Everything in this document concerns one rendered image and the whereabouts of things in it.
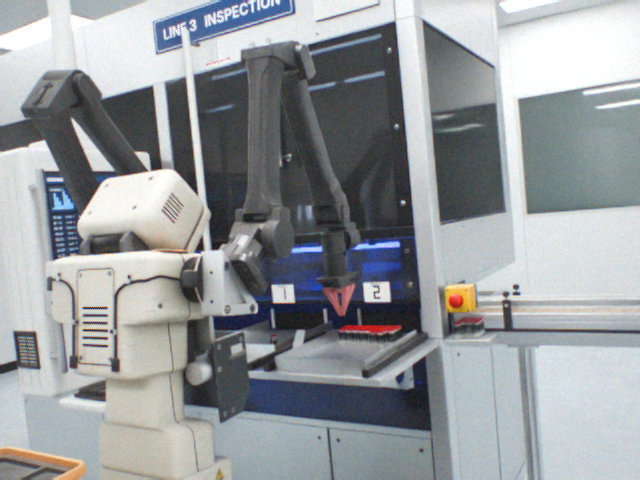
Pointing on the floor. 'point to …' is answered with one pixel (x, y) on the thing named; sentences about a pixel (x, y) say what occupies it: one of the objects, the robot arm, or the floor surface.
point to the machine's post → (427, 235)
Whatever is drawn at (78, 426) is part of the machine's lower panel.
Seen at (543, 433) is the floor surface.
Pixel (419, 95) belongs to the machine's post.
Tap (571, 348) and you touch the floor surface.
